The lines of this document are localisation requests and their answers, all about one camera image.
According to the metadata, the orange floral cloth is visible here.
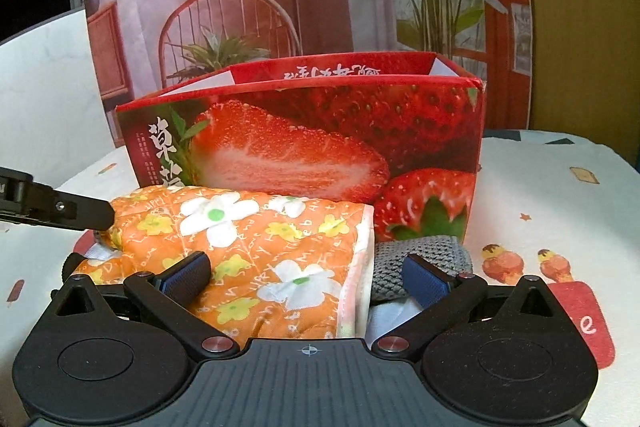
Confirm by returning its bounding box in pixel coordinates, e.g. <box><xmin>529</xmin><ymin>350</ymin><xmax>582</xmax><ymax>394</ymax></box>
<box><xmin>76</xmin><ymin>185</ymin><xmax>374</xmax><ymax>345</ymax></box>

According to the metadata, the grey knitted cloth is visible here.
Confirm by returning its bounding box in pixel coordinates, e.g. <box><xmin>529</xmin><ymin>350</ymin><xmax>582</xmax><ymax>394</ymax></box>
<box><xmin>371</xmin><ymin>235</ymin><xmax>473</xmax><ymax>303</ymax></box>

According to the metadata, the white board panel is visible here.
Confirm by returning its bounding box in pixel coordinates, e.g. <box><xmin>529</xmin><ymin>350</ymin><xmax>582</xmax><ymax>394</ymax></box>
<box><xmin>1</xmin><ymin>11</ymin><xmax>115</xmax><ymax>199</ymax></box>

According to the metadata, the white patterned tablecloth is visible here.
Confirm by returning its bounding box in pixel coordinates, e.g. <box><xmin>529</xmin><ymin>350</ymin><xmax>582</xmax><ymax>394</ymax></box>
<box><xmin>1</xmin><ymin>131</ymin><xmax>639</xmax><ymax>426</ymax></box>

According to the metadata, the red strawberry cardboard box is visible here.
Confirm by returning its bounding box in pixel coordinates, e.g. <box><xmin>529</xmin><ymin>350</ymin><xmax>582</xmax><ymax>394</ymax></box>
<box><xmin>116</xmin><ymin>52</ymin><xmax>486</xmax><ymax>242</ymax></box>

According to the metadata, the tan wooden board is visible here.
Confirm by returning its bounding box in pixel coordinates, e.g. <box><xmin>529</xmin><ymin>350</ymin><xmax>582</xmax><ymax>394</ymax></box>
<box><xmin>529</xmin><ymin>0</ymin><xmax>639</xmax><ymax>162</ymax></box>

